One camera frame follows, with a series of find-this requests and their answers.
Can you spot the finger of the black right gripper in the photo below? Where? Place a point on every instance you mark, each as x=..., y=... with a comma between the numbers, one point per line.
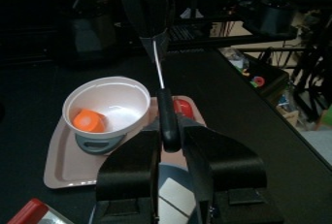
x=135, y=5
x=158, y=8

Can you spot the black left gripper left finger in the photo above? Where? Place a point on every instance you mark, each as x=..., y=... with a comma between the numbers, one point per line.
x=127, y=169

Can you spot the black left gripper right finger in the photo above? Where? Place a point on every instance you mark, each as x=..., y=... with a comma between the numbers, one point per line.
x=228, y=169

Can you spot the red toy apple half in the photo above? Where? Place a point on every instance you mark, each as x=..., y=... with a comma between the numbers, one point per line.
x=183, y=107

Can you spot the blue-grey toy bowl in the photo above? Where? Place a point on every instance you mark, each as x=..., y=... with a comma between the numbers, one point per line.
x=166, y=176

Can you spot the pink plastic tray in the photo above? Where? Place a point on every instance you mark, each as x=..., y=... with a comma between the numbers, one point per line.
x=68, y=166

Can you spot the white box toy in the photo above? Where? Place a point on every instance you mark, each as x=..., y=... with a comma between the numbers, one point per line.
x=174, y=198

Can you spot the orange toy carrot piece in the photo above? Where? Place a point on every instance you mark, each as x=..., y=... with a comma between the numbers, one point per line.
x=88, y=121

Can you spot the small wooden box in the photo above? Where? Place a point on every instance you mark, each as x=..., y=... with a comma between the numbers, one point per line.
x=290, y=116

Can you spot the red and grey toy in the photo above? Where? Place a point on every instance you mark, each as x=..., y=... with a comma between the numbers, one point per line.
x=28, y=213

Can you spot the dark grey bucket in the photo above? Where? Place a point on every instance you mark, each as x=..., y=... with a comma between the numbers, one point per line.
x=275, y=19

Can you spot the black storage bin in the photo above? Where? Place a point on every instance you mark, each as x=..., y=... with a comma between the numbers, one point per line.
x=269, y=72

